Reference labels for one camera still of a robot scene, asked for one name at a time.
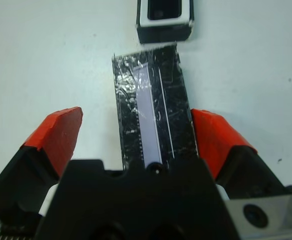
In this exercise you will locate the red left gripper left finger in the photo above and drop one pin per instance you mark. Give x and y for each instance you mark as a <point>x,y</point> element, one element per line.
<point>58,135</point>

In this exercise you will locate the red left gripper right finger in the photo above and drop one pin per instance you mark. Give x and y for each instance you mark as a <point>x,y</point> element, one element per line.
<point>216,135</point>

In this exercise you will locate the shiny black box lid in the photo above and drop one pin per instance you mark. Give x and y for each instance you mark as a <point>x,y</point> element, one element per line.
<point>175,105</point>

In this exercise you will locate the white open box tray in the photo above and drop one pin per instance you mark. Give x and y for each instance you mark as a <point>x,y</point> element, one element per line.
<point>163,33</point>

